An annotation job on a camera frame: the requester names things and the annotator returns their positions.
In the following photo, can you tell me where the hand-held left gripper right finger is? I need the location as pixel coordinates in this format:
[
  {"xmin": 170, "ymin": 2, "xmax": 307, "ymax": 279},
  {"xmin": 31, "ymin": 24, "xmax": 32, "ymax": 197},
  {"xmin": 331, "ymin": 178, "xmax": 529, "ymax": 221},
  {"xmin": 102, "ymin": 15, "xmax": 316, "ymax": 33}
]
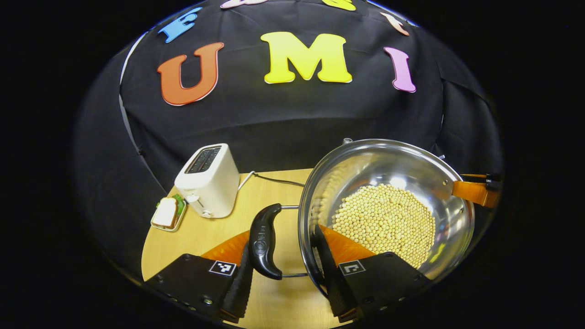
[{"xmin": 313, "ymin": 225, "xmax": 430, "ymax": 323}]

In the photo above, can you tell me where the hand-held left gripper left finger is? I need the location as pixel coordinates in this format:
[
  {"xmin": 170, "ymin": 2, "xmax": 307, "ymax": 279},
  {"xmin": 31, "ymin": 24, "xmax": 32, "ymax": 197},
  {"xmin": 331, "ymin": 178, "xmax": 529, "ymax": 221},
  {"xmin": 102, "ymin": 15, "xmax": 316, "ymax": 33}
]
[{"xmin": 144, "ymin": 231, "xmax": 254, "ymax": 324}]

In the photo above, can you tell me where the steel pot with black handles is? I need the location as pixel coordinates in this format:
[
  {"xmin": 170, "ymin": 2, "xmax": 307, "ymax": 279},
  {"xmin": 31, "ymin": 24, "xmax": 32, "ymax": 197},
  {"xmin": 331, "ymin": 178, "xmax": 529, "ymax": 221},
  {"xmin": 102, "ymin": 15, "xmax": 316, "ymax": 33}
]
[{"xmin": 249, "ymin": 138, "xmax": 476, "ymax": 297}]

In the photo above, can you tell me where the heap of soybeans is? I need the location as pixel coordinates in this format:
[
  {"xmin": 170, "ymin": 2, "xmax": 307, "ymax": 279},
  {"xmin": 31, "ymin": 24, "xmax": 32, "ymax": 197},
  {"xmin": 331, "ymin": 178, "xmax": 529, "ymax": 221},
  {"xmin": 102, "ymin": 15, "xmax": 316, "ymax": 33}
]
[{"xmin": 331, "ymin": 184, "xmax": 436, "ymax": 269}]

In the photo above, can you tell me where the white toaster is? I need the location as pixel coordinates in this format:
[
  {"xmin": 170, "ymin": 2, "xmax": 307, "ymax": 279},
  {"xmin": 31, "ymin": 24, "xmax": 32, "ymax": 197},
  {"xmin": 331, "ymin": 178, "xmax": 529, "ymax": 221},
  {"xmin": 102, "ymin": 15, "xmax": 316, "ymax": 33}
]
[{"xmin": 175, "ymin": 143, "xmax": 240, "ymax": 218}]

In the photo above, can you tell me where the toaster power cable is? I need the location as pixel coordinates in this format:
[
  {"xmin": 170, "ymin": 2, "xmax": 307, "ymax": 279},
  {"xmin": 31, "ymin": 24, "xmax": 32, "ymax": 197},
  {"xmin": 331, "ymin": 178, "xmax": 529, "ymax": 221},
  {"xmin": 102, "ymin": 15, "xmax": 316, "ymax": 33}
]
[{"xmin": 238, "ymin": 171, "xmax": 305, "ymax": 191}]

